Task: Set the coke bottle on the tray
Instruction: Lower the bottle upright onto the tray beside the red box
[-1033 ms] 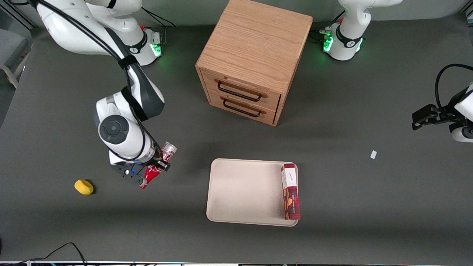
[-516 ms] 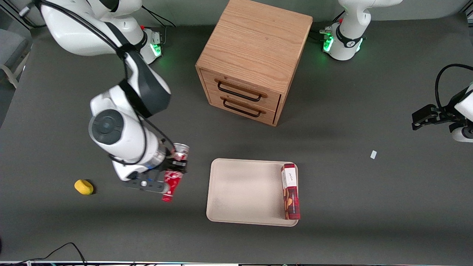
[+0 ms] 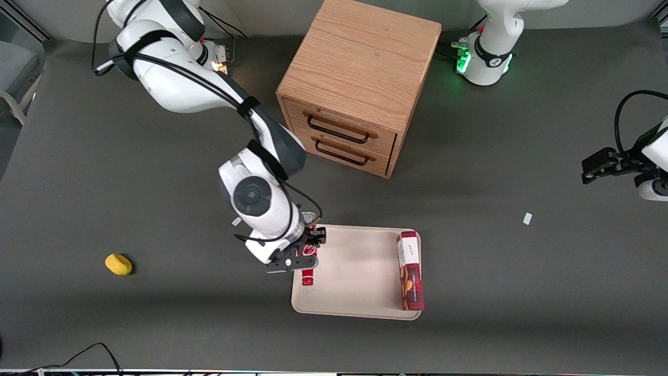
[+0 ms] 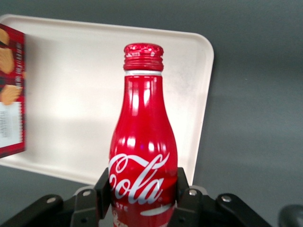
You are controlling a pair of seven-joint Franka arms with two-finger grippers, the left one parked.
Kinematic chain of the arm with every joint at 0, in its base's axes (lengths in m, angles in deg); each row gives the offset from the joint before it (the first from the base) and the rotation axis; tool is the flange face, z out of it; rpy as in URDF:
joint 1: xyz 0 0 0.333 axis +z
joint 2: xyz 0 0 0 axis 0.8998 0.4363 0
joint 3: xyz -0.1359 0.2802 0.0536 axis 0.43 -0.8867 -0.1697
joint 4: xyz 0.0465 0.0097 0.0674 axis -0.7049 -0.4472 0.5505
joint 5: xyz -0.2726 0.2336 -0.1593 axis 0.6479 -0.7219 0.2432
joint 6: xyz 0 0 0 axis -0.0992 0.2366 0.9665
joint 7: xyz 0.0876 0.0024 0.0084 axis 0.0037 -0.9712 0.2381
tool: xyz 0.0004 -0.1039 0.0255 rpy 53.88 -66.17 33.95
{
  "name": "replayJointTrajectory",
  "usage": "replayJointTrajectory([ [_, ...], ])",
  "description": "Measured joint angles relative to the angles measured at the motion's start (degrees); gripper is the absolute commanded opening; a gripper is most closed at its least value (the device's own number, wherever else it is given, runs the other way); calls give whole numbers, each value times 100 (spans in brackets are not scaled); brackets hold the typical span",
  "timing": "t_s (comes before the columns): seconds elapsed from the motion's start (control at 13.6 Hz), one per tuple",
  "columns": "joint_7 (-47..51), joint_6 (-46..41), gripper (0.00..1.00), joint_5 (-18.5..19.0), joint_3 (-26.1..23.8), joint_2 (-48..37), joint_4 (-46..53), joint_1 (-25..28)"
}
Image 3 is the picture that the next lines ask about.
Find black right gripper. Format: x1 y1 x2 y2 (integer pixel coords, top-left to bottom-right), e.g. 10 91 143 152
264 226 328 275

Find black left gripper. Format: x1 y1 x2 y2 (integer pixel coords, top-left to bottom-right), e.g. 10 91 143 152
582 137 653 185

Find red coke bottle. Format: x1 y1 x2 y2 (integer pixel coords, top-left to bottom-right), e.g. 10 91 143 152
299 225 319 287

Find beige rectangular tray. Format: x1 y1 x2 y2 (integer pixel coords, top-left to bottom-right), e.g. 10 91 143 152
291 224 422 321

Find red white biscuit box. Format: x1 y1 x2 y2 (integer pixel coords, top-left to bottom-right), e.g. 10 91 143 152
396 230 425 311

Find wooden two-drawer cabinet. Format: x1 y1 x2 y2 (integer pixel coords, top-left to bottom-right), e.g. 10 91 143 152
276 0 443 179

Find yellow lemon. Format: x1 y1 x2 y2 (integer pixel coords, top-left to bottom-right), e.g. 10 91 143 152
104 253 133 276

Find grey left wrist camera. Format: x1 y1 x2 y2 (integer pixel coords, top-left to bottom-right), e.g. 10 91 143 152
635 174 668 202

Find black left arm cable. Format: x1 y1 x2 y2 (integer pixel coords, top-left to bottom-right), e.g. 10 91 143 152
614 90 668 155

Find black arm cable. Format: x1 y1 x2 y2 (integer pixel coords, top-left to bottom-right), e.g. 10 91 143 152
92 0 324 246
614 90 668 155

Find black drawer handle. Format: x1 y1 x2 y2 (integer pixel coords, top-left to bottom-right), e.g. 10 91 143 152
314 139 370 167
306 115 371 144

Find black left base cables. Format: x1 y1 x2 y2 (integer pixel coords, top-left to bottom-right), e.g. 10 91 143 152
437 15 488 59

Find black base cables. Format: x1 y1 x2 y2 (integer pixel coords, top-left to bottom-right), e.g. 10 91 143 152
198 8 250 64
437 15 488 59

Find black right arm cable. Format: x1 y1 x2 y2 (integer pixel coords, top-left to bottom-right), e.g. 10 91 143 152
92 0 324 246

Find black right base cables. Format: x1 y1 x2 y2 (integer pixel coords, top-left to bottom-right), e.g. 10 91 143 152
198 8 250 64

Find black cable at table edge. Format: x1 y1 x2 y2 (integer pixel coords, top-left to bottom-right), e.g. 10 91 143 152
0 342 124 376

